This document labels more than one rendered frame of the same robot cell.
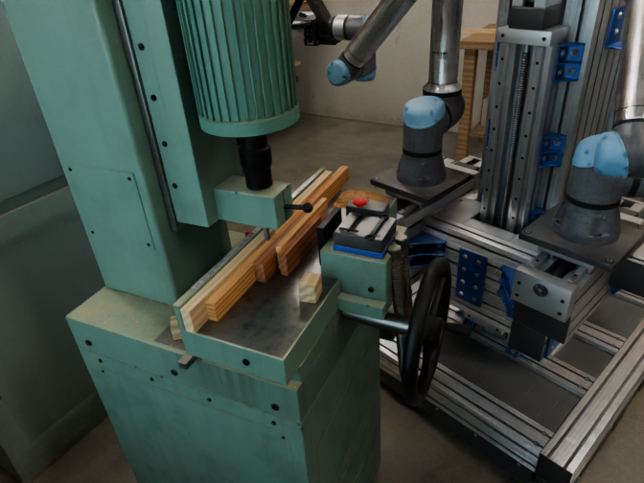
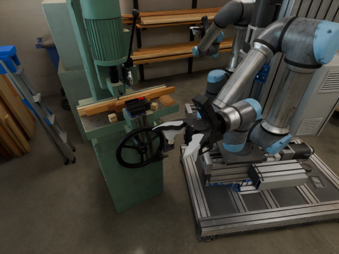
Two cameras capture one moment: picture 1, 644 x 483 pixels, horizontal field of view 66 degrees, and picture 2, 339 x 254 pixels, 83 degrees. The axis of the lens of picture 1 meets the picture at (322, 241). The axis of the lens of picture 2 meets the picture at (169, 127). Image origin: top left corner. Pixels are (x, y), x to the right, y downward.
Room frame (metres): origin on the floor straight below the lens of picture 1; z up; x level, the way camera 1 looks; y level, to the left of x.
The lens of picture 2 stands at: (0.16, -0.75, 1.57)
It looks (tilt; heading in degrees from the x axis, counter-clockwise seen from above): 38 degrees down; 33
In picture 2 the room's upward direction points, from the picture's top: straight up
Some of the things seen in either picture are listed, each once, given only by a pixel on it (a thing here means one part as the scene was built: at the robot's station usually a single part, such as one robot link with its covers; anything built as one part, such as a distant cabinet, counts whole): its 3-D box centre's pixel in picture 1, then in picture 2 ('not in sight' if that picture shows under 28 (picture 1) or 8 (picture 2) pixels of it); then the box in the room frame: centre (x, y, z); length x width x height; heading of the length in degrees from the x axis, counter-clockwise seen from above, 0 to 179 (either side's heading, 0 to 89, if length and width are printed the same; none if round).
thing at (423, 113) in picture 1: (424, 123); (216, 80); (1.41, -0.32, 0.98); 0.13 x 0.12 x 0.14; 145
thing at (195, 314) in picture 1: (273, 235); (125, 99); (0.93, 0.10, 0.93); 0.60 x 0.02 x 0.05; 153
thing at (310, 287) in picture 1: (310, 287); (112, 118); (0.74, 0.03, 0.92); 0.04 x 0.03 x 0.04; 160
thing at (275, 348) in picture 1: (328, 267); (133, 116); (0.87, -0.01, 0.87); 0.61 x 0.30 x 0.06; 153
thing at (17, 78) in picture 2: not in sight; (41, 114); (0.72, 1.02, 0.58); 0.27 x 0.25 x 1.16; 145
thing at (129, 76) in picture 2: not in sight; (128, 77); (1.04, 0.17, 1.02); 0.12 x 0.03 x 0.12; 63
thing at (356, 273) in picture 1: (365, 257); (138, 117); (0.83, -0.09, 0.92); 0.15 x 0.13 x 0.09; 153
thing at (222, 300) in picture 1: (292, 227); (134, 100); (0.97, 0.06, 0.92); 0.62 x 0.02 x 0.04; 153
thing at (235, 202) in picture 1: (254, 204); (115, 87); (0.88, 0.13, 1.03); 0.14 x 0.07 x 0.09; 63
